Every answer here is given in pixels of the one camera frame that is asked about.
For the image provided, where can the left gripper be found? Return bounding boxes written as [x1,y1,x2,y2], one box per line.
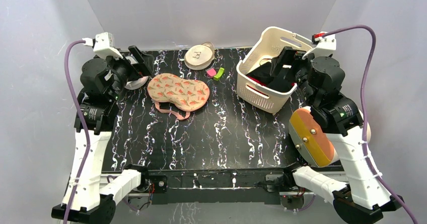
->
[102,46,153,101]

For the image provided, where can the floral mesh laundry bag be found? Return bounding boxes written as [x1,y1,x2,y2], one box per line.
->
[147,73,210,120]

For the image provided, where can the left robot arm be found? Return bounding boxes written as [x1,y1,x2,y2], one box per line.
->
[51,46,153,223]

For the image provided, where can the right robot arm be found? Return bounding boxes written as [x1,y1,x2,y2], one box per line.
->
[282,52,404,223]

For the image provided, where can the white mesh round laundry bag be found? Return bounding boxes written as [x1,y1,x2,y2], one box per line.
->
[125,56,149,90]

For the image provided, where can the cream plastic laundry basket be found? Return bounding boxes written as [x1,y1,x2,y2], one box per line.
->
[236,26,318,114]

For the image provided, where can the black clothing in basket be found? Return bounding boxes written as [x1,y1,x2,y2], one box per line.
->
[246,61,295,93]

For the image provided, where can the round beige zip pouch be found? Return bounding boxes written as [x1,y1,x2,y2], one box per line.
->
[184,42,215,70]

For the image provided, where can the pink block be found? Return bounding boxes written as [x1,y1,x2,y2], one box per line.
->
[205,67,217,78]

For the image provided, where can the green block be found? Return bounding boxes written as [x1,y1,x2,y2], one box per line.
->
[213,67,225,81]

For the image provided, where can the white drum with orange lid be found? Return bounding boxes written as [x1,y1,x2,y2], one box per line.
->
[289,106,363,168]

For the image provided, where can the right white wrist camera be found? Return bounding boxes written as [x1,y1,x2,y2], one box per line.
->
[302,32,337,59]

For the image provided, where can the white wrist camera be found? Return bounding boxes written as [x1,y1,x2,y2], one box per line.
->
[302,32,337,59]
[82,32,123,59]

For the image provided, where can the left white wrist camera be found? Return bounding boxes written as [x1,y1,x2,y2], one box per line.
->
[82,32,123,59]

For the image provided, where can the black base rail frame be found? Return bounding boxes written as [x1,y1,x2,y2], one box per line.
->
[143,168,319,211]

